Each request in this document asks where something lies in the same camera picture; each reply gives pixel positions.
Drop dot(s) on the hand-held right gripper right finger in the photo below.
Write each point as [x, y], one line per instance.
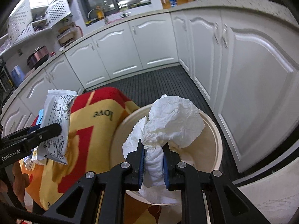
[166, 168]

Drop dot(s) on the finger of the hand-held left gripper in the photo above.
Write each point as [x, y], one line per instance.
[48, 130]
[21, 131]

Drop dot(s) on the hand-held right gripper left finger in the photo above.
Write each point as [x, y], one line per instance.
[141, 165]

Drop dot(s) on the white printed packet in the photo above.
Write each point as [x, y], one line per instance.
[59, 112]

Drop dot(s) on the beige round bin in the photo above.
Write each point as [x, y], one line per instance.
[206, 149]

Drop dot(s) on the white tissue paper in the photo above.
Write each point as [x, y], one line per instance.
[175, 121]

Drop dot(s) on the person's left hand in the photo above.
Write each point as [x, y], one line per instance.
[21, 182]

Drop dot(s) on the blue plastic packet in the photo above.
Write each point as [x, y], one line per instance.
[41, 116]

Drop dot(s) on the colourful printed blanket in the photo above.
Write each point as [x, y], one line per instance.
[81, 149]

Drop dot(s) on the pink rice cooker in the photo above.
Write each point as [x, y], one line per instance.
[38, 56]

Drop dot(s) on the dark ribbed floor mat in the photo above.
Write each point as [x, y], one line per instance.
[154, 84]

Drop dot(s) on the dish rack with bowls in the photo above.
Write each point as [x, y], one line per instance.
[69, 36]

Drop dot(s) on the white lattice door cabinets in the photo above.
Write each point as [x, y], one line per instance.
[39, 14]

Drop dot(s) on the metal kitchen faucet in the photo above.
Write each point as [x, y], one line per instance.
[106, 18]

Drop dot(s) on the white base cabinets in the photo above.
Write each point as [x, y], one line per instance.
[154, 39]

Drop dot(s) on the yellow oil bottle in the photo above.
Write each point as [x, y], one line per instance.
[101, 13]

